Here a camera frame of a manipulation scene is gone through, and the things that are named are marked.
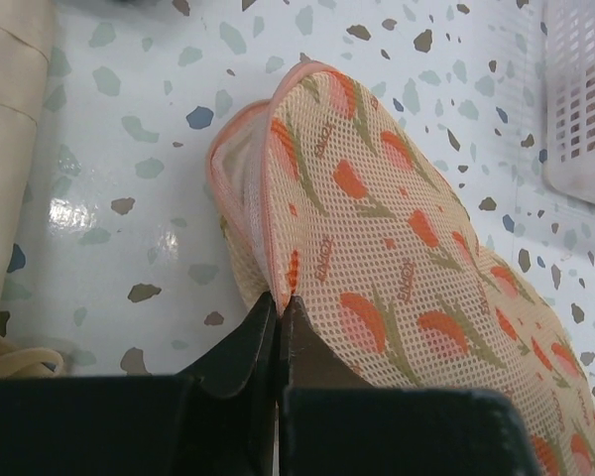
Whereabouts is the white plastic basket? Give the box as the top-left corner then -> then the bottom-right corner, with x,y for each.
544,0 -> 595,205

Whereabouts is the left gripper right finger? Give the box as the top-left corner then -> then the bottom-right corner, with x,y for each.
279,297 -> 540,475

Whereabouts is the beige folded garment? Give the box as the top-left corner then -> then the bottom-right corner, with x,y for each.
0,1 -> 64,379

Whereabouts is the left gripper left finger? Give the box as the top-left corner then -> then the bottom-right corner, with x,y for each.
0,294 -> 277,475

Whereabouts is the tulip print mesh laundry bag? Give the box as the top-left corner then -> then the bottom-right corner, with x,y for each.
207,61 -> 595,475

